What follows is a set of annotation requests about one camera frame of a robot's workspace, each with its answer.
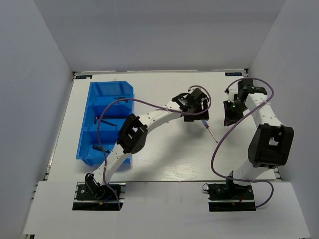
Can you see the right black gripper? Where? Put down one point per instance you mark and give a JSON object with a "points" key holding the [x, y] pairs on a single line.
{"points": [[230, 118]]}

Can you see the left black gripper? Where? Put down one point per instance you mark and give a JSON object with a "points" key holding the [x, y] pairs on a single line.
{"points": [[190, 117]]}

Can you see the blue red precision screwdriver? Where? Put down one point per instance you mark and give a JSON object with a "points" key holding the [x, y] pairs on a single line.
{"points": [[205, 123]]}

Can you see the green stubby screwdriver orange cap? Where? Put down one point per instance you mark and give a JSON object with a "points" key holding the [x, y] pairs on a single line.
{"points": [[118, 98]]}

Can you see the large brown hex key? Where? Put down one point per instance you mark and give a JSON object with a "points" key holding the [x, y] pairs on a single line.
{"points": [[109, 120]]}

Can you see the green black precision screwdriver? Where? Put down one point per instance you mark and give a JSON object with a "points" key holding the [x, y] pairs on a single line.
{"points": [[98, 148]]}

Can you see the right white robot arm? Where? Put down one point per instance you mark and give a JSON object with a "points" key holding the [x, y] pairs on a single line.
{"points": [[271, 143]]}

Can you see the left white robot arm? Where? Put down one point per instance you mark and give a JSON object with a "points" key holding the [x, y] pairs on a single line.
{"points": [[133, 133]]}

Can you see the right blue logo sticker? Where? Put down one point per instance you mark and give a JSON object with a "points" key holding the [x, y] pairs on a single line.
{"points": [[233, 74]]}

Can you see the blue logo sticker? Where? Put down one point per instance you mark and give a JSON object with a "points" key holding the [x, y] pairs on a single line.
{"points": [[83, 77], [233, 74]]}

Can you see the blue three-compartment bin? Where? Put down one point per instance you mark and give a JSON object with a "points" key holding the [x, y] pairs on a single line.
{"points": [[100, 95]]}

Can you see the left blue logo sticker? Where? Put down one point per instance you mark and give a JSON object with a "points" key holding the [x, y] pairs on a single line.
{"points": [[83, 77]]}

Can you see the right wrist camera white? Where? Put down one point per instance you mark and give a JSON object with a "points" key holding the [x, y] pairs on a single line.
{"points": [[231, 94]]}

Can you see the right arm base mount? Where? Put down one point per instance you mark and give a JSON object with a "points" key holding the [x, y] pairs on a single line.
{"points": [[224, 197]]}

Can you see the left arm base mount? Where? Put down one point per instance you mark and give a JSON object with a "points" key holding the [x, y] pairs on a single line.
{"points": [[93, 196]]}

